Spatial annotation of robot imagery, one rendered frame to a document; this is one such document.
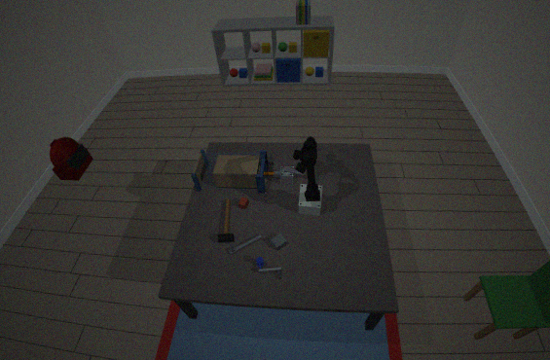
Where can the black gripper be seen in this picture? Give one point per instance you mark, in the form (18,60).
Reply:
(301,167)

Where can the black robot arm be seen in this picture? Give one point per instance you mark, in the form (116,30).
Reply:
(309,160)

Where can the hammer with yellow handle and black head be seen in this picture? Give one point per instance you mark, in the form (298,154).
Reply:
(225,237)

